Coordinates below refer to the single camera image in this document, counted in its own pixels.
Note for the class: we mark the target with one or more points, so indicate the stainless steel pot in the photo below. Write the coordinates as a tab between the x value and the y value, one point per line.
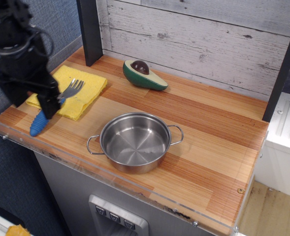
135	143

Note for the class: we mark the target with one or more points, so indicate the black right vertical post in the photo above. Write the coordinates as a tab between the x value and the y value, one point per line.
278	87

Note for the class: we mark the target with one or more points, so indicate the blue handled metal fork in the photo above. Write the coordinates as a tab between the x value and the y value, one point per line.
40	121

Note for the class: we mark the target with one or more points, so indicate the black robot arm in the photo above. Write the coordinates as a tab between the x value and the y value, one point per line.
15	28

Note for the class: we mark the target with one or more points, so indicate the silver dispenser button panel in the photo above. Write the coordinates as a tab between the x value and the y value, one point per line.
112	220

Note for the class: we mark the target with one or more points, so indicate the black vertical post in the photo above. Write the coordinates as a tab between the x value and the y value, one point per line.
90	30
278	87

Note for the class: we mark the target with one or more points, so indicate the yellow folded cloth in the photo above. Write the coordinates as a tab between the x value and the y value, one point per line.
75	106

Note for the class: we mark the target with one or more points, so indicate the black left vertical post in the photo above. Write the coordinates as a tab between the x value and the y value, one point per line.
90	30

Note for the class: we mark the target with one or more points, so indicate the toy avocado half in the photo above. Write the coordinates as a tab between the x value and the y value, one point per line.
139	74

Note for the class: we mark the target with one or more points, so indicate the yellow object bottom left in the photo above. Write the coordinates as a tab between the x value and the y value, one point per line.
17	230

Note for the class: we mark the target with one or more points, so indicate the clear acrylic counter guard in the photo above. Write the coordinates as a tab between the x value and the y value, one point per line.
203	180

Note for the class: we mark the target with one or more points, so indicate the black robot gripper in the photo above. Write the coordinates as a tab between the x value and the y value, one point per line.
23	69

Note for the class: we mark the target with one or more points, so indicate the grey toy fridge cabinet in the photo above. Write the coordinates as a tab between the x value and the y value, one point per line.
72	187

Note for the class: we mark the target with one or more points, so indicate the white side cabinet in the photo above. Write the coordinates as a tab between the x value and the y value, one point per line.
273	165

